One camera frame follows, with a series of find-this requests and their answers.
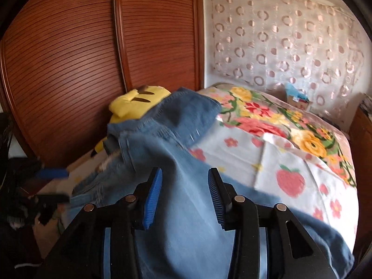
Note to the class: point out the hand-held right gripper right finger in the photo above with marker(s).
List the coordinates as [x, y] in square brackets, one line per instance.
[216, 202]

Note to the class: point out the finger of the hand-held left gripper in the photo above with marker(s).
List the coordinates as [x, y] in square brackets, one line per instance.
[53, 200]
[53, 173]

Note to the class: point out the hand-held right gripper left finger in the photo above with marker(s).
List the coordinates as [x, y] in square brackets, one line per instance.
[152, 199]

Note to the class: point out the blue denim pants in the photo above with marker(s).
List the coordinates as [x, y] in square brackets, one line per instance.
[180, 247]

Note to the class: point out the yellow plush toy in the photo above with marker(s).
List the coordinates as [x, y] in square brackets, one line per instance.
[136, 98]

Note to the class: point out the wooden slatted wardrobe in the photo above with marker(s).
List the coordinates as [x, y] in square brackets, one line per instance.
[72, 64]

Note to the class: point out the cardboard box with blue bag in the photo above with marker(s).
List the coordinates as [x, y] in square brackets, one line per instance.
[298, 100]

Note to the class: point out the wooden sideboard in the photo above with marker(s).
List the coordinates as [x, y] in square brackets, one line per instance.
[360, 133]

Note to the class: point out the sheer circle-pattern curtain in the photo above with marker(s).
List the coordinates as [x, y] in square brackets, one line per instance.
[276, 35]

